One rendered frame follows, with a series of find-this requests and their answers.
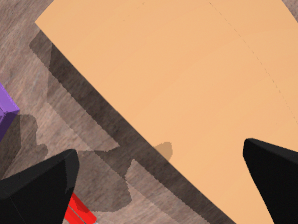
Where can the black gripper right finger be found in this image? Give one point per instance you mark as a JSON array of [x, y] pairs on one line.
[[275, 172]]

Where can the tan flat panel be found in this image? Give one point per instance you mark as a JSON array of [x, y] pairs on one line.
[[195, 78]]

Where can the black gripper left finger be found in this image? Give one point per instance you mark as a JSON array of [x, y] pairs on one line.
[[40, 194]]

